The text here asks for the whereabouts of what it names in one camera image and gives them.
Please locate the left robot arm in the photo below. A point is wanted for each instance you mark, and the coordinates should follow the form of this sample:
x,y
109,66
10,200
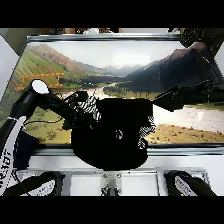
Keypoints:
x,y
28,100

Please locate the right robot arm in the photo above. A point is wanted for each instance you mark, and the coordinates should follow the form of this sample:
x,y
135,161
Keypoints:
x,y
200,95

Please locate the black and striped garment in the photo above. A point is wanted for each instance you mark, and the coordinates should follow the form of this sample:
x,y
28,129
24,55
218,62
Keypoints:
x,y
113,146

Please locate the silver frame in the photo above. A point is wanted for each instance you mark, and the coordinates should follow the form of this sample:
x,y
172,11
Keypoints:
x,y
186,151

